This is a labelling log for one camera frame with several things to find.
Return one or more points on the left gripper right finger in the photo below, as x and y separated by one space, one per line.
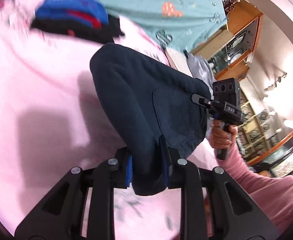
213 204

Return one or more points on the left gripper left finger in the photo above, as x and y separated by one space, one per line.
59 215

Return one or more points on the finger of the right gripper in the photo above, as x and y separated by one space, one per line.
201 101

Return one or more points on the dark navy pants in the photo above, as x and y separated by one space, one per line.
145 100

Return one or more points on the pink sleeved right forearm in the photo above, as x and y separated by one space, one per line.
274 196

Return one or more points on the right hand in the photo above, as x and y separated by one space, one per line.
220 139

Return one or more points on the grey crumpled cloth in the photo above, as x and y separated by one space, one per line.
200 69

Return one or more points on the wooden display cabinet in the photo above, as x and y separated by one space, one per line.
231 46

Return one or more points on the cream pillow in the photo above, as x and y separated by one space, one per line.
178 61

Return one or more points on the teal patterned blanket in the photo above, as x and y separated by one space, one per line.
179 24

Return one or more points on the pink floral bed sheet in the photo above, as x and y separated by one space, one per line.
50 116

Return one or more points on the black folded garment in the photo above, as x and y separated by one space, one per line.
105 34

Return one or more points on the red folded garment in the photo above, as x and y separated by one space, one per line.
93 22

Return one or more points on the blue folded garment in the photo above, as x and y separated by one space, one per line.
57 10

